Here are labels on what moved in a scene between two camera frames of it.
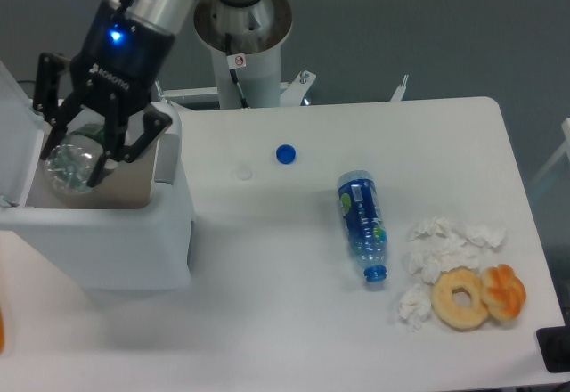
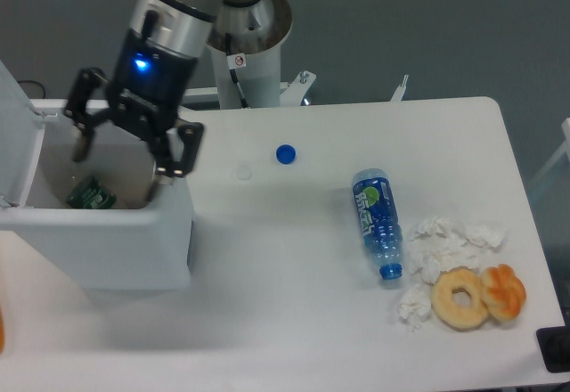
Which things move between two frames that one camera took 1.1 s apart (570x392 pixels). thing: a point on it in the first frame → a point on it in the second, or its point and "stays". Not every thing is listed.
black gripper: x=118 y=59 → x=145 y=96
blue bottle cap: x=286 y=153 stays
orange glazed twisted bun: x=503 y=291 stays
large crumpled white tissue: x=438 y=244 stays
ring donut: x=442 y=297 stays
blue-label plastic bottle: x=362 y=212 → x=378 y=219
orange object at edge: x=2 y=330 stays
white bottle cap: x=243 y=173 stays
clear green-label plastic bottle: x=70 y=162 → x=92 y=195
